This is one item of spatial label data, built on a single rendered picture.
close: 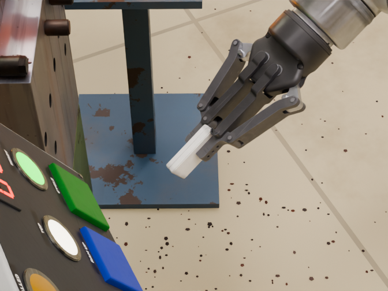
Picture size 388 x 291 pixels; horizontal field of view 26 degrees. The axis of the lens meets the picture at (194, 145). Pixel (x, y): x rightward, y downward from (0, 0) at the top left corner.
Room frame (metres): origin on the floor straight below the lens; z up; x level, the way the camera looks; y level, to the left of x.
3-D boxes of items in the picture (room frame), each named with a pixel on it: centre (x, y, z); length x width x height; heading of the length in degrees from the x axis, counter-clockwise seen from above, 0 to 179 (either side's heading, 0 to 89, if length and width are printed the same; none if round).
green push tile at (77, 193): (0.59, 0.14, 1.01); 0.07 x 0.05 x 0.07; 26
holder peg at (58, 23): (1.04, 0.22, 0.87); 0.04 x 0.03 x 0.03; 91
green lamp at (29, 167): (0.57, 0.18, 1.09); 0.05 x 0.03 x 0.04; 1
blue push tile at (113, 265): (0.50, 0.09, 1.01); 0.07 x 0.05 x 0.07; 26
